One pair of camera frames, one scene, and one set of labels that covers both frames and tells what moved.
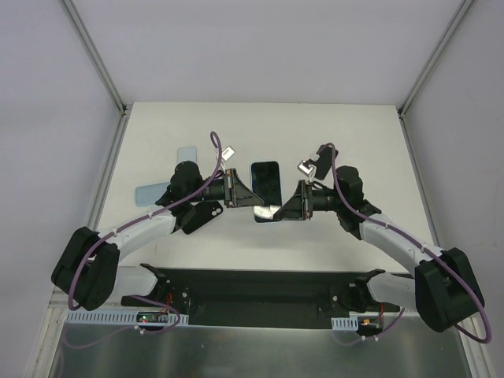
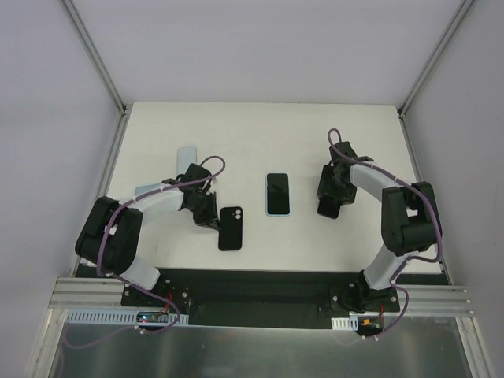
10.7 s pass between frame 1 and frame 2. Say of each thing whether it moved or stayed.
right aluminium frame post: stayed
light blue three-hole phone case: moved
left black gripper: moved
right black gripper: moved
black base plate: stayed
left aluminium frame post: stayed
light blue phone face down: stayed
